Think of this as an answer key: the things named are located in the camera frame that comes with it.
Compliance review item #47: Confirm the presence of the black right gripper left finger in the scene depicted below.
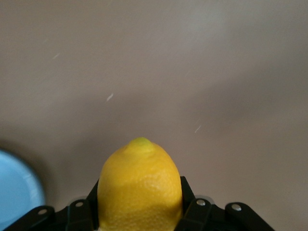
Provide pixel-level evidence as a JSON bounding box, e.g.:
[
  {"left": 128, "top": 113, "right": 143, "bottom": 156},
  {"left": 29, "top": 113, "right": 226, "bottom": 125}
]
[{"left": 0, "top": 178, "right": 101, "bottom": 231}]

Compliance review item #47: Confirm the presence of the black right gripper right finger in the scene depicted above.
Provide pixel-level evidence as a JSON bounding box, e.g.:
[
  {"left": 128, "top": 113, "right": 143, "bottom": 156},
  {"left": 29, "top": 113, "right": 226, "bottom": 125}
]
[{"left": 178, "top": 175, "right": 273, "bottom": 231}]

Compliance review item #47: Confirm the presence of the blue round plate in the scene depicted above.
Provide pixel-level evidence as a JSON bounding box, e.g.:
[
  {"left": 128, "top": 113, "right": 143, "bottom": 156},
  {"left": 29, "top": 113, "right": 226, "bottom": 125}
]
[{"left": 0, "top": 148, "right": 46, "bottom": 218}]

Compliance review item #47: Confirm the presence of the yellow lemon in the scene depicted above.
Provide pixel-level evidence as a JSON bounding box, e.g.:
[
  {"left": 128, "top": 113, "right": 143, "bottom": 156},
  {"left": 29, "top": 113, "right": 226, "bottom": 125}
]
[{"left": 97, "top": 136, "right": 184, "bottom": 231}]

